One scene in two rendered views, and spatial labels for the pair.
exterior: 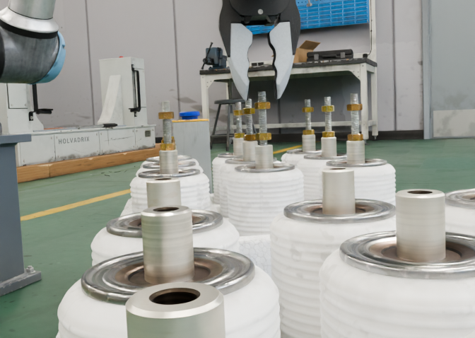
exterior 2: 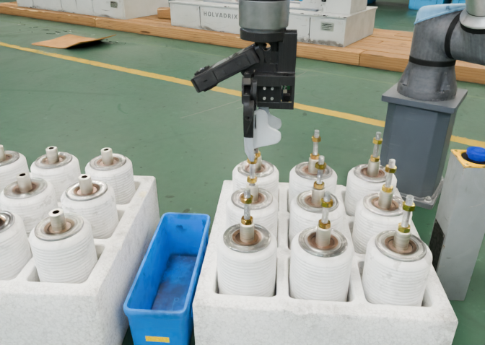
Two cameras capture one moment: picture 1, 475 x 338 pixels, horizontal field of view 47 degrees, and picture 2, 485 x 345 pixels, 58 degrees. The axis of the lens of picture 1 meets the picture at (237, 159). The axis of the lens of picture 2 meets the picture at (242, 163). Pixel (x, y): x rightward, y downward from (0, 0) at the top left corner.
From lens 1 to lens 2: 112 cm
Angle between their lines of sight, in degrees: 98
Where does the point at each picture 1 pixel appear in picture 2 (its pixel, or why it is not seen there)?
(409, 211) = (22, 175)
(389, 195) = (221, 265)
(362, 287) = not seen: hidden behind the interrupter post
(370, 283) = not seen: hidden behind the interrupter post
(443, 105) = not seen: outside the picture
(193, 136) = (454, 173)
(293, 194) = (229, 219)
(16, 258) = (415, 185)
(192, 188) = (235, 180)
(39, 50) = (475, 42)
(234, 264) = (48, 166)
